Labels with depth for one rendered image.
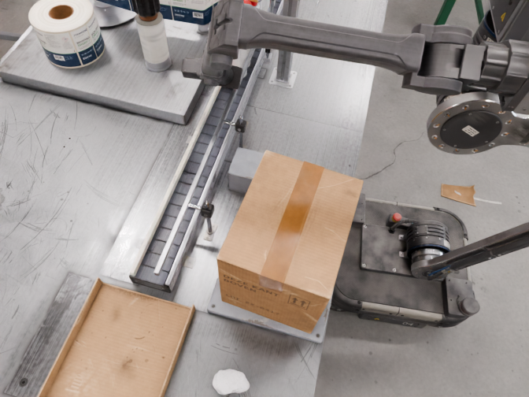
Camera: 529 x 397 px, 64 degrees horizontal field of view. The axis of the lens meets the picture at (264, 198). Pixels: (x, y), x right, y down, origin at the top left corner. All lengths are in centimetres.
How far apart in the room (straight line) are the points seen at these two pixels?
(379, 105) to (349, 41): 207
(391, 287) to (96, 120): 131
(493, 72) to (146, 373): 95
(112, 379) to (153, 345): 11
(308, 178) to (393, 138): 171
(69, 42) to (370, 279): 143
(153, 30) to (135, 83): 19
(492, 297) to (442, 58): 170
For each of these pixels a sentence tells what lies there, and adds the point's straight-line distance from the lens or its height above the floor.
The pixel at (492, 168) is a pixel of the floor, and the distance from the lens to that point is 276.
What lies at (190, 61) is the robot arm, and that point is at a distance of 126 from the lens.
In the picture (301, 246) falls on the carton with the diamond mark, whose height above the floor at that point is 112.
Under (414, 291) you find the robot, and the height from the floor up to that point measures 24.
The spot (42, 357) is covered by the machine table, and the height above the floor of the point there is 83.
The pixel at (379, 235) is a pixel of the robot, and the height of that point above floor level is 26.
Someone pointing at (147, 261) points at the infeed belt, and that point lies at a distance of 115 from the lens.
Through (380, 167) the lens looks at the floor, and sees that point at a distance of 249.
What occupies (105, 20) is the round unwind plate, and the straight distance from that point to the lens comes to 181.
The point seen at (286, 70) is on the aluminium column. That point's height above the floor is 89.
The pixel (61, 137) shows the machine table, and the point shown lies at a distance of 152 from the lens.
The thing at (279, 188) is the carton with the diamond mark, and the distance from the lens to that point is 95.
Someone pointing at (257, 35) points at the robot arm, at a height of 147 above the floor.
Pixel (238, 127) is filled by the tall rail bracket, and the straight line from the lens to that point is 126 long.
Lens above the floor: 192
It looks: 58 degrees down
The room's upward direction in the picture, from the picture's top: 5 degrees clockwise
